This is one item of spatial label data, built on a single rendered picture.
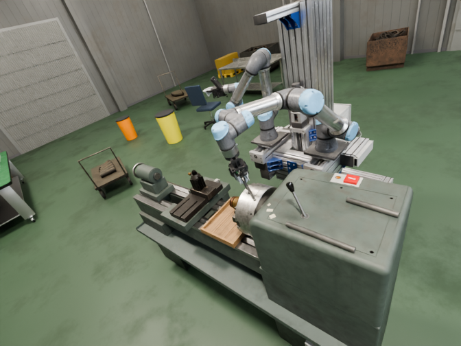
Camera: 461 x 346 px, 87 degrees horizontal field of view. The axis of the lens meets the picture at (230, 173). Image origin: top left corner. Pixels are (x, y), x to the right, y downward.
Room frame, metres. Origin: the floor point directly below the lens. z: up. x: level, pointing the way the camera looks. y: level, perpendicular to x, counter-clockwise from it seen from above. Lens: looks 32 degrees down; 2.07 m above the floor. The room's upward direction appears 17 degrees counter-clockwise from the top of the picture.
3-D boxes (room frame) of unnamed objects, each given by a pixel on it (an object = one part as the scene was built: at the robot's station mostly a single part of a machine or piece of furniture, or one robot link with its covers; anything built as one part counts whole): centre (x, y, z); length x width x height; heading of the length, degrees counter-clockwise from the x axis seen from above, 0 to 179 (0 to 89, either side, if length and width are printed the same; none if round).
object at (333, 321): (0.81, -0.38, 0.43); 0.60 x 0.48 x 0.86; 42
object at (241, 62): (7.14, -1.33, 0.47); 1.82 x 0.69 x 0.94; 36
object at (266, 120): (1.81, -0.40, 1.33); 0.13 x 0.12 x 0.14; 147
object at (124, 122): (6.42, 2.26, 0.29); 0.35 x 0.35 x 0.58
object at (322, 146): (1.41, -0.68, 1.21); 0.15 x 0.15 x 0.10
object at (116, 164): (4.10, 2.13, 0.42); 1.06 x 0.61 x 0.83; 26
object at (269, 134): (1.81, -0.39, 1.21); 0.15 x 0.15 x 0.10
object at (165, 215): (1.60, 0.33, 0.89); 0.53 x 0.30 x 0.06; 132
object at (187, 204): (1.55, 0.31, 0.95); 0.43 x 0.18 x 0.04; 132
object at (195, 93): (5.60, 0.06, 0.50); 0.59 x 0.56 x 1.01; 123
